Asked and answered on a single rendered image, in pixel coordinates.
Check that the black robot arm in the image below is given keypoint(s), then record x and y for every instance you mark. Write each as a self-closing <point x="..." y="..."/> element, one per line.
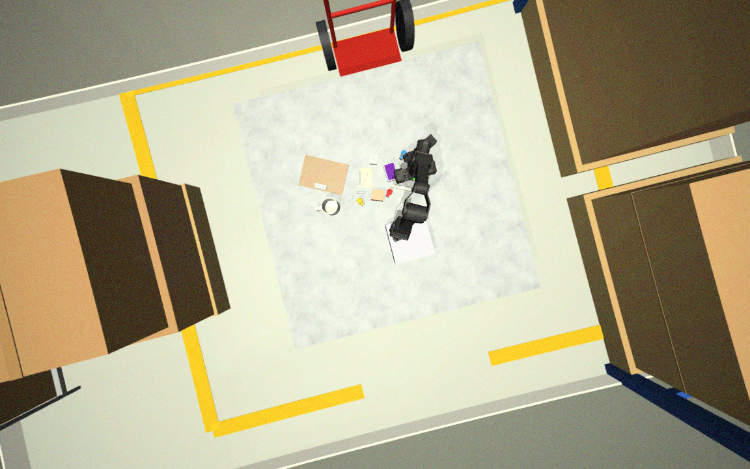
<point x="421" y="162"/>

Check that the grey mug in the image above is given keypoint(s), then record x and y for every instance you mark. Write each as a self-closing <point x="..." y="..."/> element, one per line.
<point x="329" y="206"/>

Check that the grey rectangular bar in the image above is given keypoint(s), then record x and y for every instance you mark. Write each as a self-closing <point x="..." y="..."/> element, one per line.
<point x="438" y="180"/>

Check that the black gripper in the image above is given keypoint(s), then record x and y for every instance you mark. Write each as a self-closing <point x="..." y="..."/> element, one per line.
<point x="407" y="174"/>

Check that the cream paper card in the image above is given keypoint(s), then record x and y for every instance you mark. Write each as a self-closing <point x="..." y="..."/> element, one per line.
<point x="365" y="177"/>

